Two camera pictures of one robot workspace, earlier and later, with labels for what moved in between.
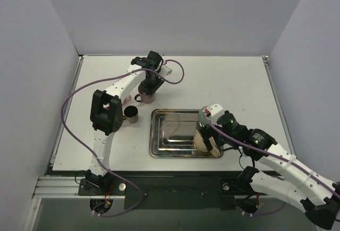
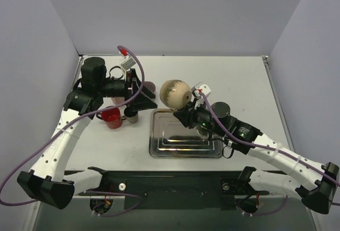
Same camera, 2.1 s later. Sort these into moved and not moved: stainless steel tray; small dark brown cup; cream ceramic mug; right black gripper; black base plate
Moved: right black gripper; cream ceramic mug
Not moved: small dark brown cup; black base plate; stainless steel tray
